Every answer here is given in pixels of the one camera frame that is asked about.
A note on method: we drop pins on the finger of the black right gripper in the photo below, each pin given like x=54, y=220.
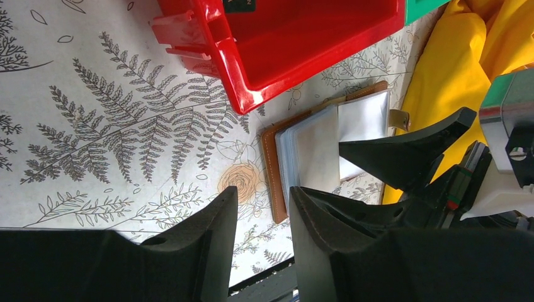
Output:
x=404, y=161

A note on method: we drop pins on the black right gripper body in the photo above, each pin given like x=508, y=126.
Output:
x=472, y=194

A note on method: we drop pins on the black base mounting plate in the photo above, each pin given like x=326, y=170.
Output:
x=278, y=283

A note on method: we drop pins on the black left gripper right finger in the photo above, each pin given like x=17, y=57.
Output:
x=335, y=262

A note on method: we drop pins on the left red plastic bin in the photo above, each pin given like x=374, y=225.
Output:
x=260, y=55

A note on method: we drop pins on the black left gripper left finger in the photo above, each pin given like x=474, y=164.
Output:
x=188, y=262

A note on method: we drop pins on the floral table mat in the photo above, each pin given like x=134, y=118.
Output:
x=101, y=128

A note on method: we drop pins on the yellow raincoat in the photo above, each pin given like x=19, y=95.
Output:
x=471, y=44

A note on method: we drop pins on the brown leather card holder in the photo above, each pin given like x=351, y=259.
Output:
x=303, y=150

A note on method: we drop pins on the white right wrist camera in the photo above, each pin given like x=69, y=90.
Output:
x=506, y=120

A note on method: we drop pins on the green plastic bin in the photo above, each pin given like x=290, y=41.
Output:
x=415, y=9

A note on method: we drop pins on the black card in red bin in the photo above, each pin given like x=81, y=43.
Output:
x=239, y=6

